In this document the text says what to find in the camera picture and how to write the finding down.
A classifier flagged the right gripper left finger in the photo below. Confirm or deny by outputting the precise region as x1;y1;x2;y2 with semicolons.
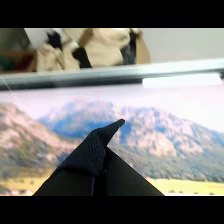
33;167;97;197

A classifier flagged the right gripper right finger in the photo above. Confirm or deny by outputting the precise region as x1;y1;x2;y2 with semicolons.
98;147;165;197

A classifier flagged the black garment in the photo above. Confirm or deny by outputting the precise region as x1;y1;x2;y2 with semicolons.
59;118;127;178

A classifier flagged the silver frame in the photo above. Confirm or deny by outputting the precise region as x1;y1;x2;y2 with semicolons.
0;58;224;92

